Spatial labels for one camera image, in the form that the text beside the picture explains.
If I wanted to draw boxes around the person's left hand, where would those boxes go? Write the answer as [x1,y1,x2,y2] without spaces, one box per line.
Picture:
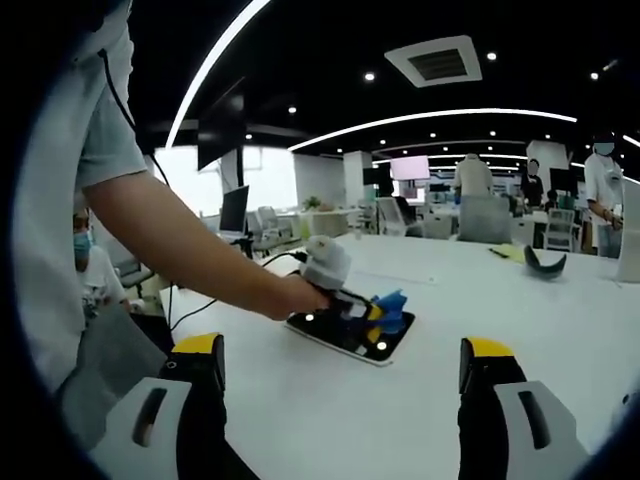
[269,273,332,321]

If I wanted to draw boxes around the black desktop monitor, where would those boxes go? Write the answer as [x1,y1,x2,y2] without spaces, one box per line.
[219,184,251,237]

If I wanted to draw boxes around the ceiling air vent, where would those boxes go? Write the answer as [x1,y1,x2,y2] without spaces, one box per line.
[383,34,484,89]

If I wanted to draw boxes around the white desk divider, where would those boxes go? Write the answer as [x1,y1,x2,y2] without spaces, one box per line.
[615,178,640,285]

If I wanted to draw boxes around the white mesh office chair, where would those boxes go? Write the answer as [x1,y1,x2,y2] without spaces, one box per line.
[542,207,577,252]

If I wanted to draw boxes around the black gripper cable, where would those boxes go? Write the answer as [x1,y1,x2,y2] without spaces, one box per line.
[168,251,314,332]

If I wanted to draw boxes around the yellow paper sheets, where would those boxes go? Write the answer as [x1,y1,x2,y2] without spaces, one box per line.
[488,244,527,262]

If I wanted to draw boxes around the blue cleaning cloth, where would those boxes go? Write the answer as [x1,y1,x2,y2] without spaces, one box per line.
[368,288,410,337]

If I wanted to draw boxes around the grey curved band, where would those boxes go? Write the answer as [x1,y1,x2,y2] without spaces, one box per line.
[523,244,569,281]

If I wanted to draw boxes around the black chest cable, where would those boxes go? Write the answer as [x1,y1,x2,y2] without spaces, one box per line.
[97,47,169,187]

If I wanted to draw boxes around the table socket strip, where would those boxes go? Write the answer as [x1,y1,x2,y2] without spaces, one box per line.
[349,269,442,287]

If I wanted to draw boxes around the grey desk divider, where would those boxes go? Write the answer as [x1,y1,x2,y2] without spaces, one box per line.
[458,195,514,244]

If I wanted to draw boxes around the black hanging screen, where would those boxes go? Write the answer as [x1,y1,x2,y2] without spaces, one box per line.
[196,91,247,172]

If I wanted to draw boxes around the pink wall screen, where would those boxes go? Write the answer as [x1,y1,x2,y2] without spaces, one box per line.
[389,155,431,181]

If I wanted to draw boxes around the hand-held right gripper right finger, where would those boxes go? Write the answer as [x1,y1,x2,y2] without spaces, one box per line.
[457,336,594,480]

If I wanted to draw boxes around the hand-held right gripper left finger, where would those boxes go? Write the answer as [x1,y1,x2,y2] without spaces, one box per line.
[89,332,261,480]

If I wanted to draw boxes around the long curved ceiling light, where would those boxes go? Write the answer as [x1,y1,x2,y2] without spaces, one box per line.
[163,0,274,147]
[288,108,579,152]

